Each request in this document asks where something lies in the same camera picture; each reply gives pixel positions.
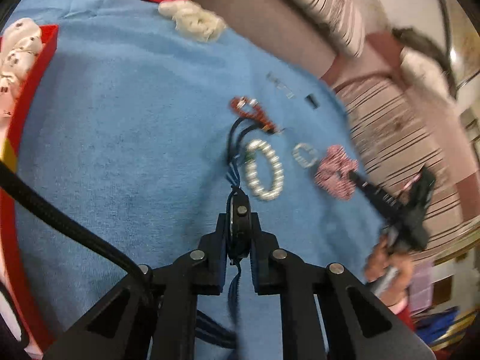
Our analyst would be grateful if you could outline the person right hand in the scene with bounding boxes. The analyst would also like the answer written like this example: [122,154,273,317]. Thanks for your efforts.
[364,235,413,307]

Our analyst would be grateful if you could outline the red bead bracelet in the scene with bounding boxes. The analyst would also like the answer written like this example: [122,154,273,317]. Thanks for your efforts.
[229,96,281,134]

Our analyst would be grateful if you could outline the black navy hair ties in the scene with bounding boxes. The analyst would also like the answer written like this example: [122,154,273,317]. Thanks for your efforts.
[194,116,278,350]

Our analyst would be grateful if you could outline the black braided cable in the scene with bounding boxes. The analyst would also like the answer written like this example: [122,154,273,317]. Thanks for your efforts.
[0,159,152,293]

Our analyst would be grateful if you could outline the red plaid scrunchie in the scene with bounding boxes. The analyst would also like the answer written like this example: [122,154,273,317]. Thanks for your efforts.
[314,145,358,201]

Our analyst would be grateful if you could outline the large white pearl bracelet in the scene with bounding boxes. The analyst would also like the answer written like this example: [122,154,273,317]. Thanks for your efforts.
[243,139,286,202]

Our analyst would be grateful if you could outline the olive white clothes bundle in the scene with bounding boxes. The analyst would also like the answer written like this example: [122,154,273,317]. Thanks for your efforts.
[391,27,457,102]

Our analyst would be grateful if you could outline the silver hair clip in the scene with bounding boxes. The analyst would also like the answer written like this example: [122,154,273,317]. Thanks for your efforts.
[266,72,295,99]

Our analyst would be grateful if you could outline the cream knitted scrunchie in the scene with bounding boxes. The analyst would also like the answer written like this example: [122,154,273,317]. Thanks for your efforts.
[158,0,228,42]

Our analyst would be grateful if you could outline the white cherry print scrunchie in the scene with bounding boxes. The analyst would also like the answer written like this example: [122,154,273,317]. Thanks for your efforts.
[1,18,43,118]

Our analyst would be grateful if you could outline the red tray box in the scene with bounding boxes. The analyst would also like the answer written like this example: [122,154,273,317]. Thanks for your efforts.
[0,24,60,353]

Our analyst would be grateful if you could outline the blue towel blanket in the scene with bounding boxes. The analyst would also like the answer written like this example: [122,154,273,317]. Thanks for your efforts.
[12,0,382,278]

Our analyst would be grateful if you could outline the striped floral pillow right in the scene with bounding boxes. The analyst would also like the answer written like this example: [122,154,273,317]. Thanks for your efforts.
[334,74,479,261]

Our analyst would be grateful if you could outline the small pearl bracelet charm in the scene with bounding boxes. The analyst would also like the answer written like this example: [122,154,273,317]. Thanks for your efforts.
[292,142,318,168]

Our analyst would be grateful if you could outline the pink padded headboard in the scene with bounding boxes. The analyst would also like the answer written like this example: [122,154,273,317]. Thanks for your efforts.
[192,0,405,87]

